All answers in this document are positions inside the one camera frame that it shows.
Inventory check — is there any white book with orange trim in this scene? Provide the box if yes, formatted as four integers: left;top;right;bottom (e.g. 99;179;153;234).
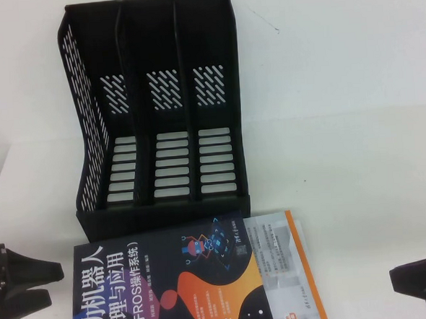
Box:
242;206;332;319

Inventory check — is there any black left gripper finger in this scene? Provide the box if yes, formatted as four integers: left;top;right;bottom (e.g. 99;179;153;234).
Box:
4;287;53;319
3;244;65;289

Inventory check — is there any black plastic three-slot book stand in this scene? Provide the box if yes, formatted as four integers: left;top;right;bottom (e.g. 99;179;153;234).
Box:
53;0;254;245

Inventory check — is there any dark robot cover book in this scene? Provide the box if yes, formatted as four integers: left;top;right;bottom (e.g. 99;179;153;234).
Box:
65;209;273;319

